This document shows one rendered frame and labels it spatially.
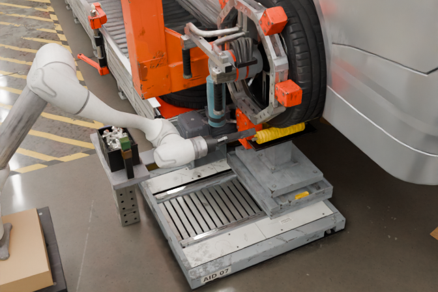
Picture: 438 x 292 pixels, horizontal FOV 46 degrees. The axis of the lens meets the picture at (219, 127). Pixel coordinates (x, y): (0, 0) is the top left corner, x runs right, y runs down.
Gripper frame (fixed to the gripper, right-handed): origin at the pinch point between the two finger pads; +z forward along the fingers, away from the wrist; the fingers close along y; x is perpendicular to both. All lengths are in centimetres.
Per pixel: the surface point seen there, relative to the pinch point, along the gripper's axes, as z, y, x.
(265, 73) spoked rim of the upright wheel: 19.3, -4.7, 24.3
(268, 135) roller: 14.7, -13.4, -2.1
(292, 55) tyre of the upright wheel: 17.3, 27.5, 21.9
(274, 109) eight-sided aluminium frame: 9.8, 12.3, 5.1
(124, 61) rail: -20, -114, 79
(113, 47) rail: -21, -130, 96
